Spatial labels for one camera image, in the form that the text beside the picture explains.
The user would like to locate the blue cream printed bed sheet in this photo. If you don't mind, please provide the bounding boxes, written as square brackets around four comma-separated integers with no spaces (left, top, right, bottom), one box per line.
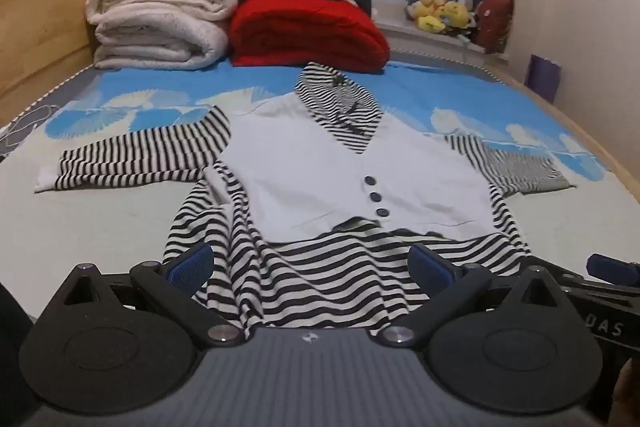
[0,59,640,348]

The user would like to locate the person's right hand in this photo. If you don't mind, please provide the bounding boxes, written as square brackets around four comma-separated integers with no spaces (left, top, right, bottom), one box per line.
[616,356,640,427]

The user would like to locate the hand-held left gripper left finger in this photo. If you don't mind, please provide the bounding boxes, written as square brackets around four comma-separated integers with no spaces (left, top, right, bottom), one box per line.
[49,242,248,350]

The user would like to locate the white speckled folded quilt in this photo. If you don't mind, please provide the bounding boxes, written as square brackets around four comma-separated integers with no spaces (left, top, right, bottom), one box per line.
[93,6,231,70]

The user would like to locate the yellow plush toy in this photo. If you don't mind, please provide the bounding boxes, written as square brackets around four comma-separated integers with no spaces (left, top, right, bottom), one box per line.
[417,15,447,34]
[407,0,446,18]
[442,0,472,28]

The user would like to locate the wooden bed side rail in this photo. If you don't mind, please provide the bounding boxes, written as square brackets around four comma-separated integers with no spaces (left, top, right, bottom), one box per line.
[487,64,640,208]

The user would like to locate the purple box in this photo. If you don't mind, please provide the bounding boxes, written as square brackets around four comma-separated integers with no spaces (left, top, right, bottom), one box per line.
[525,54,562,104]

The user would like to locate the red folded blanket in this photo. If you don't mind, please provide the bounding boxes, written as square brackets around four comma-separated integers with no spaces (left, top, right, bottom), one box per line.
[229,0,392,74]

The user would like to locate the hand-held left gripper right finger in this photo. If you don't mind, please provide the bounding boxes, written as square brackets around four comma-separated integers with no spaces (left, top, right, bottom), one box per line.
[382,246,587,350]

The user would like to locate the black white striped shirt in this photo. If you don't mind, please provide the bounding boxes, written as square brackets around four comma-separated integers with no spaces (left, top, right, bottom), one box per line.
[34,62,572,339]

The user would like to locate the white cable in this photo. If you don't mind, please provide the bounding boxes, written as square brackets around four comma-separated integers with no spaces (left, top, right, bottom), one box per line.
[0,103,57,148]

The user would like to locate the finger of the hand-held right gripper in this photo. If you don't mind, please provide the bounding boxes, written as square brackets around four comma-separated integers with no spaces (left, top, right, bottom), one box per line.
[586,253,640,287]
[552,272,640,306]

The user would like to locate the wooden headboard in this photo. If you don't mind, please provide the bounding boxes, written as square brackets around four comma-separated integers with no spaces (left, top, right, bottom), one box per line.
[0,0,135,124]

